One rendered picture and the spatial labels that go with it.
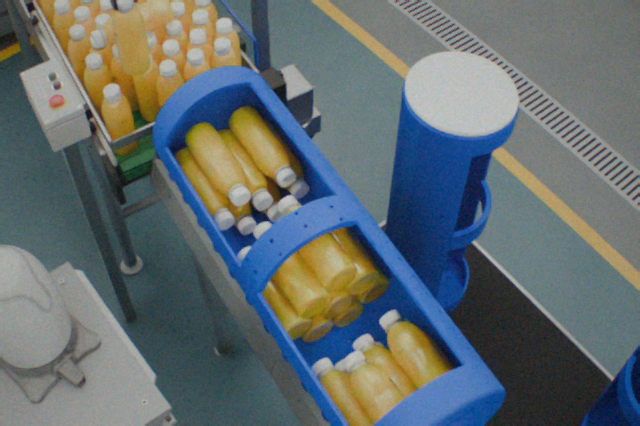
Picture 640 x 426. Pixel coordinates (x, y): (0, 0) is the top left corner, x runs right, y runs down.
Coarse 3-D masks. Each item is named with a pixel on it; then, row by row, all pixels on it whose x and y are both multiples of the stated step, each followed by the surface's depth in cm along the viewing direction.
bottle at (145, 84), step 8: (152, 64) 194; (152, 72) 194; (136, 80) 195; (144, 80) 195; (152, 80) 195; (136, 88) 198; (144, 88) 196; (152, 88) 197; (144, 96) 199; (152, 96) 199; (144, 104) 201; (152, 104) 201; (144, 112) 204; (152, 112) 204; (152, 120) 206
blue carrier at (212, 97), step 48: (192, 96) 168; (240, 96) 182; (288, 144) 184; (192, 192) 165; (288, 192) 184; (336, 192) 156; (240, 240) 178; (288, 240) 148; (384, 240) 152; (288, 336) 147; (336, 336) 166; (384, 336) 164; (432, 336) 157; (432, 384) 131; (480, 384) 133
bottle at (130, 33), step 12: (120, 12) 169; (132, 12) 170; (120, 24) 170; (132, 24) 171; (144, 24) 175; (120, 36) 173; (132, 36) 173; (144, 36) 176; (120, 48) 176; (132, 48) 176; (144, 48) 178; (120, 60) 181; (132, 60) 178; (144, 60) 180; (132, 72) 181; (144, 72) 183
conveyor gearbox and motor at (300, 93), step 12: (288, 72) 223; (300, 72) 223; (288, 84) 220; (300, 84) 220; (288, 96) 218; (300, 96) 219; (312, 96) 222; (288, 108) 220; (300, 108) 223; (312, 108) 226; (300, 120) 227; (312, 120) 234; (312, 132) 239
